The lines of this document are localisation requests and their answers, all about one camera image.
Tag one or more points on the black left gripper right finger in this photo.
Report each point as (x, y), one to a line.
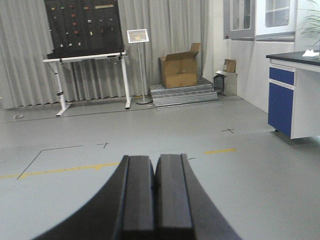
(183, 210)

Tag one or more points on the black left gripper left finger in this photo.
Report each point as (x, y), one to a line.
(123, 209)

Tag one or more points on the glass door cabinet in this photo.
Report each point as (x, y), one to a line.
(259, 20)

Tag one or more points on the grey stacked metal grates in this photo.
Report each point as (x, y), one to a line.
(201, 93)

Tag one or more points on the small black glass case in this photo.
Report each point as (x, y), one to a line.
(219, 82)

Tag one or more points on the large open cardboard box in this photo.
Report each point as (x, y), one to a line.
(180, 69)

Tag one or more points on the small cardboard box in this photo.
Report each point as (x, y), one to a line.
(229, 66)

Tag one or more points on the blue white lab bench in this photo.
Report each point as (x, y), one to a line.
(294, 94)

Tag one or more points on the sign holder on pole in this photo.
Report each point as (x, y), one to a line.
(137, 36)

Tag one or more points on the grey curtain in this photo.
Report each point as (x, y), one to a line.
(172, 25)

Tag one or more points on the black pegboard panel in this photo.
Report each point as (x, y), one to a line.
(84, 27)

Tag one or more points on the white crumpled paper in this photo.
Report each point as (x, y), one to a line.
(310, 53)

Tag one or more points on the green plant leaves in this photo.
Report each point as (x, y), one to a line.
(307, 33)

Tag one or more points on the white frame stand table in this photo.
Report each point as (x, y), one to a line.
(92, 75)

